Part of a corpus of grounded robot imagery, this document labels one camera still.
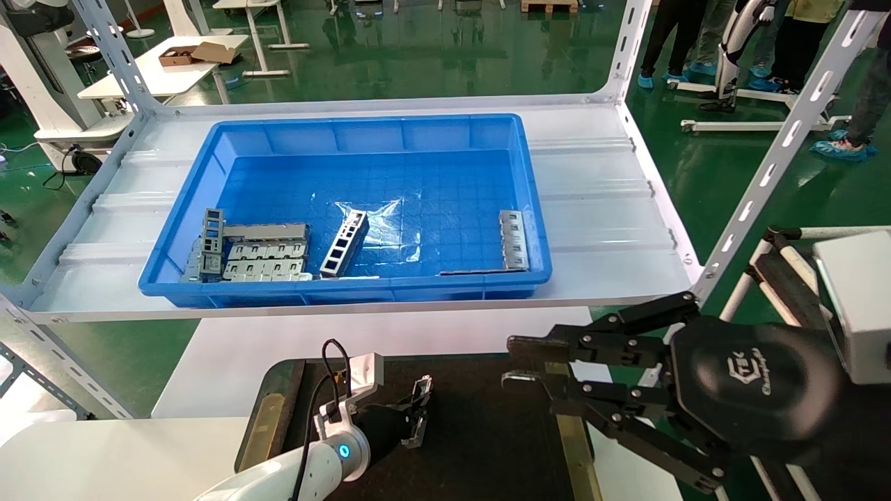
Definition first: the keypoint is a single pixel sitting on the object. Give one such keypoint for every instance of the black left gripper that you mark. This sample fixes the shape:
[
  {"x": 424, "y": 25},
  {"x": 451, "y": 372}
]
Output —
[{"x": 383, "y": 426}]

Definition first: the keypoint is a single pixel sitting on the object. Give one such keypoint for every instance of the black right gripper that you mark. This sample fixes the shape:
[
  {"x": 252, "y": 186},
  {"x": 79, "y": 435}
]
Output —
[{"x": 759, "y": 390}]

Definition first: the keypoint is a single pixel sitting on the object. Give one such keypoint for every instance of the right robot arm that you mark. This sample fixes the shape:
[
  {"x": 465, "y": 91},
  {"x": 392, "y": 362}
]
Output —
[{"x": 863, "y": 445}]

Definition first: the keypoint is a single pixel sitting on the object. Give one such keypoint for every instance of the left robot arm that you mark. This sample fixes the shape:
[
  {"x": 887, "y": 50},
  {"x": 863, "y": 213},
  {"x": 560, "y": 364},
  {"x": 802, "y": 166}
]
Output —
[{"x": 278, "y": 476}]

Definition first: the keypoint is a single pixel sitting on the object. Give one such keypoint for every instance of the flat grey metal strip part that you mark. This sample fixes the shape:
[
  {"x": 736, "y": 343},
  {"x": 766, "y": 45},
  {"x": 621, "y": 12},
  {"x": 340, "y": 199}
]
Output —
[
  {"x": 473, "y": 271},
  {"x": 365, "y": 277}
]

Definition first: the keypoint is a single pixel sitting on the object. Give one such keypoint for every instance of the plain grey metal cover part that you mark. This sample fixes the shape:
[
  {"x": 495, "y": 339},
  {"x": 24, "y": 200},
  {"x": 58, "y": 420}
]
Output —
[{"x": 268, "y": 230}]

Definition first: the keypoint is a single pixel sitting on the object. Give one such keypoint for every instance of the white slotted metal shelf rack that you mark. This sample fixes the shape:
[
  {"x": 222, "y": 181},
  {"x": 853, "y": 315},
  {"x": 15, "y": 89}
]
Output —
[{"x": 598, "y": 209}]

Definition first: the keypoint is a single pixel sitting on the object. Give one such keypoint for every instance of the clear plastic film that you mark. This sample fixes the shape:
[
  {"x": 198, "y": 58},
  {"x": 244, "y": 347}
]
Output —
[{"x": 386, "y": 223}]

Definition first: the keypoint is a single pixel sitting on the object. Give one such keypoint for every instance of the white tube stand black pads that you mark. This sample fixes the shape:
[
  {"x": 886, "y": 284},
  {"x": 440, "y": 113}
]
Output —
[{"x": 783, "y": 278}]

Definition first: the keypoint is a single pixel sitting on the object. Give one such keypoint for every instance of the blue plastic bin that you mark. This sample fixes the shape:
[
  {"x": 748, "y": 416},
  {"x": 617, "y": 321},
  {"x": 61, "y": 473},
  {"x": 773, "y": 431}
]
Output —
[{"x": 278, "y": 139}]

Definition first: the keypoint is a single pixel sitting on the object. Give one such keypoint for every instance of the person in black trousers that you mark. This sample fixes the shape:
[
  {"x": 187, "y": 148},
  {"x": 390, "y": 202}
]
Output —
[{"x": 661, "y": 35}]

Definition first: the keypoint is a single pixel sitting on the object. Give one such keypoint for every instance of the white black humanoid robot leg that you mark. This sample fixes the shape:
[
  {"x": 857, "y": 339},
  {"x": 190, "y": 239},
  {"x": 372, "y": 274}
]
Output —
[{"x": 731, "y": 42}]

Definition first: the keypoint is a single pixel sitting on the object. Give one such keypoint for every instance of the wooden pallet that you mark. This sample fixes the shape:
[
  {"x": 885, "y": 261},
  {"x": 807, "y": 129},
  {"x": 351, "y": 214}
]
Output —
[{"x": 550, "y": 5}]

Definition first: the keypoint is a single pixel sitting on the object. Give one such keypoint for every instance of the person in dark grey trousers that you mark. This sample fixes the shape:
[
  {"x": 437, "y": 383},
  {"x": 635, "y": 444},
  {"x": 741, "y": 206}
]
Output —
[{"x": 870, "y": 104}]

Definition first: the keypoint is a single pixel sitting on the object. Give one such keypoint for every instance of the person in yellow top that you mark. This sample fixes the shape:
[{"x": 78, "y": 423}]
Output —
[{"x": 793, "y": 42}]

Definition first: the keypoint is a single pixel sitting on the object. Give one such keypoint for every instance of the black round disc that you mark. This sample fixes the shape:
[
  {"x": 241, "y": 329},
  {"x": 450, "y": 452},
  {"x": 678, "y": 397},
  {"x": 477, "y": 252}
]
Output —
[{"x": 87, "y": 162}]

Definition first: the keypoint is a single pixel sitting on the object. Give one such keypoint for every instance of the white table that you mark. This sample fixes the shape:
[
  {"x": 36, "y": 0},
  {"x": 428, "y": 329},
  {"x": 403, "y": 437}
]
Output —
[
  {"x": 160, "y": 76},
  {"x": 259, "y": 35}
]

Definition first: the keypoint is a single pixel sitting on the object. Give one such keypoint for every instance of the brown cardboard sheet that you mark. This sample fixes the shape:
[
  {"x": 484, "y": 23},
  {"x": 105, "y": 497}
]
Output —
[{"x": 216, "y": 51}]

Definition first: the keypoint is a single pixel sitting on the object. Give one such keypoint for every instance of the open brown cardboard box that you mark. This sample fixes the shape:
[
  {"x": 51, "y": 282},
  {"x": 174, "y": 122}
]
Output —
[{"x": 170, "y": 59}]

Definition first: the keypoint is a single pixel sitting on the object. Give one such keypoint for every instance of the white round base stand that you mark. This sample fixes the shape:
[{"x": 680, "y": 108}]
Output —
[{"x": 139, "y": 31}]

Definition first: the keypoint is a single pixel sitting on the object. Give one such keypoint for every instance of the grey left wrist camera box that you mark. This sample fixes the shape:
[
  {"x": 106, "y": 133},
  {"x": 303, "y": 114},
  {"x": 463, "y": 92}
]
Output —
[{"x": 365, "y": 372}]

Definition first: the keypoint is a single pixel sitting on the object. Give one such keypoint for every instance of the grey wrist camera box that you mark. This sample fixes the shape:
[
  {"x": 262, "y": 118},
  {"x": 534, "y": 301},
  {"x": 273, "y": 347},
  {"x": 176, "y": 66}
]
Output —
[
  {"x": 365, "y": 372},
  {"x": 860, "y": 299}
]

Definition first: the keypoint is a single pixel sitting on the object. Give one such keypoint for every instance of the metal bracket with square cutouts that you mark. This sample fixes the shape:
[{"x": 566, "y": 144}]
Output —
[
  {"x": 514, "y": 239},
  {"x": 268, "y": 269},
  {"x": 268, "y": 250}
]

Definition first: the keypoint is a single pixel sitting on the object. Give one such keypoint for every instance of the metal ladder frame part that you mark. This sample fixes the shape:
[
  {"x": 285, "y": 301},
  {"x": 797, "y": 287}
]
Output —
[
  {"x": 212, "y": 240},
  {"x": 346, "y": 243}
]

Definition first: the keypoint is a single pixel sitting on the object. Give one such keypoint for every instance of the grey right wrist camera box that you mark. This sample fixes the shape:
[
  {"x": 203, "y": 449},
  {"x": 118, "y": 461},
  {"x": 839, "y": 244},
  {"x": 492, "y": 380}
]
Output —
[{"x": 860, "y": 299}]

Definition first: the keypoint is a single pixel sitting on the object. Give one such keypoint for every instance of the white floor stand frame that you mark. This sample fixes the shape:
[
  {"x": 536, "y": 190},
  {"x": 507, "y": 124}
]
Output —
[{"x": 752, "y": 126}]

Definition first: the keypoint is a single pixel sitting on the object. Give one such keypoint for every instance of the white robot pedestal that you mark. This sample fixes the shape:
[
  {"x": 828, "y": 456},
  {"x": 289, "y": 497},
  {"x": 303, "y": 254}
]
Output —
[{"x": 38, "y": 76}]

